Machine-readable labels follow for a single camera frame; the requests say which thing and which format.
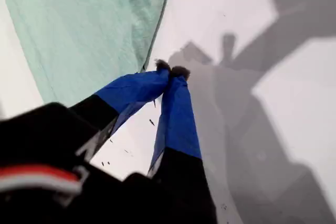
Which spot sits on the pale green T-shirt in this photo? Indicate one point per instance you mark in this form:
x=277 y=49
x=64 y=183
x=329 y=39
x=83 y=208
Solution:
x=89 y=32

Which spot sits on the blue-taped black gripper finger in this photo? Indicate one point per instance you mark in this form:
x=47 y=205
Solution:
x=178 y=127
x=128 y=93

